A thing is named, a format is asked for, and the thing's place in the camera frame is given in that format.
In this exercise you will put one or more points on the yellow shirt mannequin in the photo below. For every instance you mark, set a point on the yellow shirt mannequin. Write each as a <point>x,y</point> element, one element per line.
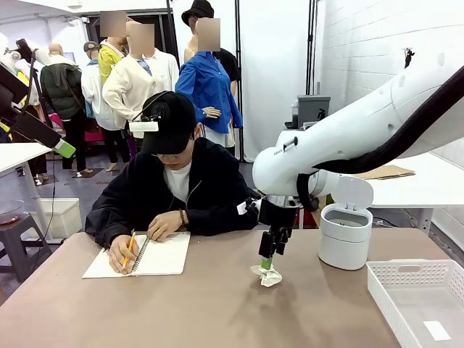
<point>107,61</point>

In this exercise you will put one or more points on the black t-shirt mannequin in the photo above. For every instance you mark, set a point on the black t-shirt mannequin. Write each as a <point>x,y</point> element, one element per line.
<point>228,65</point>

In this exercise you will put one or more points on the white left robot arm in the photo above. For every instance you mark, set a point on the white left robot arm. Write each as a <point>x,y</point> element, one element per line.
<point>11,54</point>

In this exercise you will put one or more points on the dark green jacket mannequin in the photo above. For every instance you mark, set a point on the dark green jacket mannequin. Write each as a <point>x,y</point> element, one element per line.
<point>61,90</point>

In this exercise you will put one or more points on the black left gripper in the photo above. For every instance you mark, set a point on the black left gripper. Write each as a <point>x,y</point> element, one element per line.
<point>36,128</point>

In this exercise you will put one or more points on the blue shirt mannequin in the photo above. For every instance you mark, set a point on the blue shirt mannequin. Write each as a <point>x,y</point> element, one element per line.
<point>206,83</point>

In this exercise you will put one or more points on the white round trash bin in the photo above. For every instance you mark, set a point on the white round trash bin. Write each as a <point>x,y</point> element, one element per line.
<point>344,243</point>

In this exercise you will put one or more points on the clear glass bowl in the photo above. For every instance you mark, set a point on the clear glass bowl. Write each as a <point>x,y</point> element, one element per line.
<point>10,212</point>

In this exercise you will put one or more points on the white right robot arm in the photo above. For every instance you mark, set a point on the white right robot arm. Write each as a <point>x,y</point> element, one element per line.
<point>326,152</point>

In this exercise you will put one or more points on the white backdrop sheet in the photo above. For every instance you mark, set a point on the white backdrop sheet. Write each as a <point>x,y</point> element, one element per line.
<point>272,72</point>

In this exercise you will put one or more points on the black backdrop stand pole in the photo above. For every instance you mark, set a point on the black backdrop stand pole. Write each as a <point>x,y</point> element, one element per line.
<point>238,72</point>
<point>310,47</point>

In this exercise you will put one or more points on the person torso black jacket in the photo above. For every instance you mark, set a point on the person torso black jacket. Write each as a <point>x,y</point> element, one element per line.
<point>217,181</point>

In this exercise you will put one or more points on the person's right hand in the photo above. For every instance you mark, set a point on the person's right hand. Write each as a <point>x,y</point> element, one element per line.
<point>119,253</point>

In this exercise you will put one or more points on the white paper ball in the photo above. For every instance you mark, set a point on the white paper ball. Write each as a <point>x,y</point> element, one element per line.
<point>268,277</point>

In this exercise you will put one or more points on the white head-mounted camera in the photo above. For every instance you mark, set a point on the white head-mounted camera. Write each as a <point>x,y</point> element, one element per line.
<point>144,125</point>

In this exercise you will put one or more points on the black baseball cap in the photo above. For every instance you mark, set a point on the black baseball cap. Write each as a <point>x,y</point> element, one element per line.
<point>174,123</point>

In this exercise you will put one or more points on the white label sticker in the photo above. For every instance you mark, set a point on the white label sticker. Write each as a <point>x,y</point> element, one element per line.
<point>436,330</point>

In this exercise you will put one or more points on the flat brown cardboard sheet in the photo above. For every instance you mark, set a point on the flat brown cardboard sheet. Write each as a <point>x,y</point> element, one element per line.
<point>391,171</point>

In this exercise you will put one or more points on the white perforated plastic basket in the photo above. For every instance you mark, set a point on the white perforated plastic basket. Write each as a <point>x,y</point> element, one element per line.
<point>409,308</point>

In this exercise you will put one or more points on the black tripod pole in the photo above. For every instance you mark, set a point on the black tripod pole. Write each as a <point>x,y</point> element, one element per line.
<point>409,58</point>

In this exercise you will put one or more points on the person's left hand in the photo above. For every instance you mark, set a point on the person's left hand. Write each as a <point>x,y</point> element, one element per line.
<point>165,226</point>

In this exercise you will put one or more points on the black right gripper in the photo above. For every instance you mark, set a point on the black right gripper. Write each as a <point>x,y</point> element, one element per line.
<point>277,214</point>

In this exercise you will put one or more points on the orange pencil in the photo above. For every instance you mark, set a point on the orange pencil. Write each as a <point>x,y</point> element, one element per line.
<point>130,244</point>

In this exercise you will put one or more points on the person's left forearm black sleeve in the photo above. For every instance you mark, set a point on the person's left forearm black sleeve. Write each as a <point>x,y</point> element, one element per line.
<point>221,221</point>

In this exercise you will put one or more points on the bare mannequin black bucket hat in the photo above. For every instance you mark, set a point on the bare mannequin black bucket hat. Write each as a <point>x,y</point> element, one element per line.
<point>197,11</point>

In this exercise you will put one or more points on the white spiral notebook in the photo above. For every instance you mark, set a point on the white spiral notebook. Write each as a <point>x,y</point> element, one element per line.
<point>163,255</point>

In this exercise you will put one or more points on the grey box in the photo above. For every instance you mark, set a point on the grey box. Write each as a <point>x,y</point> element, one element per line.
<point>313,108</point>

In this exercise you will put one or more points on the white storage crate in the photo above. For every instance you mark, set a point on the white storage crate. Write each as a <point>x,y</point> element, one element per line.
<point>63,217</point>

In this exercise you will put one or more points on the large white table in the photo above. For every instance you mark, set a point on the large white table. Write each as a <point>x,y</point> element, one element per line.
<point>417,188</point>

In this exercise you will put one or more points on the white shirt mannequin with cap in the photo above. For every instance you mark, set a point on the white shirt mannequin with cap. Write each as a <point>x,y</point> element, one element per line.
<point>92,87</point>

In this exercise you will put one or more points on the person's right forearm black sleeve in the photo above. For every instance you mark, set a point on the person's right forearm black sleeve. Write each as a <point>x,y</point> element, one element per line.
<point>105,232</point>

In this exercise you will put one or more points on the cream jacket mannequin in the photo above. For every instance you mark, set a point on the cream jacket mannequin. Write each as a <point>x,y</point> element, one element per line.
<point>134,83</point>

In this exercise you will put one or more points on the thin-rimmed eyeglasses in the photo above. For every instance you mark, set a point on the thin-rimmed eyeglasses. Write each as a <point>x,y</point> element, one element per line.
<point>166,155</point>

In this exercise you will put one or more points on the grey plastic stool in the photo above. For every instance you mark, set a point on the grey plastic stool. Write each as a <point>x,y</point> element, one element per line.
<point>14,239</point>

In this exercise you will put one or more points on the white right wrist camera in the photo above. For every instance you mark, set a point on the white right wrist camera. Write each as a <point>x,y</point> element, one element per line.
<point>246,207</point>

